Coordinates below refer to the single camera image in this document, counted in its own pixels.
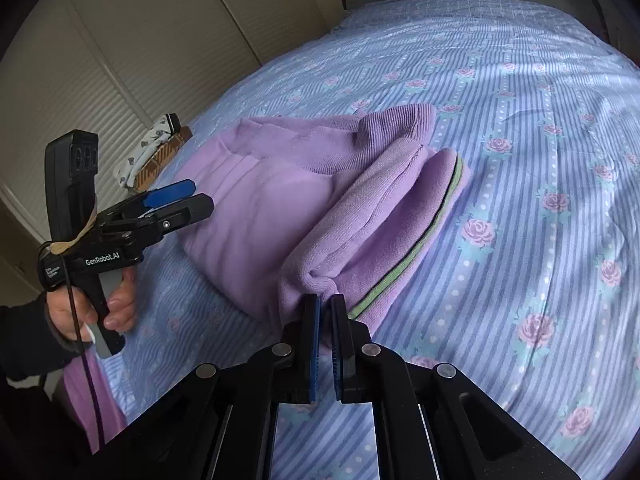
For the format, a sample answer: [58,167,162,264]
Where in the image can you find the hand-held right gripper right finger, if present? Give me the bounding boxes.
[327,294,583,480]

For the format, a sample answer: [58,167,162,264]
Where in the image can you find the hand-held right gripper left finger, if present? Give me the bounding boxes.
[92,294,322,480]

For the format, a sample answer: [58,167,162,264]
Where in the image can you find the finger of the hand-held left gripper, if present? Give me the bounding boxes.
[100,192,216,242]
[107,179,197,221]

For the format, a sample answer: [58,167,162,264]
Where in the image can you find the purple sweatshirt with green print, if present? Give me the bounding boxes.
[180,102,473,351]

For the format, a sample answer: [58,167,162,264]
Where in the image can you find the person's left forearm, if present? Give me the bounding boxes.
[0,292,96,401]

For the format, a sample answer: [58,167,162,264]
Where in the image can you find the person's left hand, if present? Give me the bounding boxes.
[44,266,139,343]

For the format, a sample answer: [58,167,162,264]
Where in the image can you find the brown plaid folded garment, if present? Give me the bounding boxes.
[131,126,193,192]

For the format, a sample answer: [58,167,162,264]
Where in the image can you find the white printed folded garment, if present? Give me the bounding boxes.
[112,115,181,188]

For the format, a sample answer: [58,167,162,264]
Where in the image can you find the white louvered wardrobe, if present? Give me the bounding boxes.
[0,0,351,306]

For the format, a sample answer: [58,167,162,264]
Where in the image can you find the blue striped floral bed sheet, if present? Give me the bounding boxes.
[100,0,640,480]

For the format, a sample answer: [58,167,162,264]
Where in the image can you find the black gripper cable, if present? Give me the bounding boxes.
[37,240,108,453]

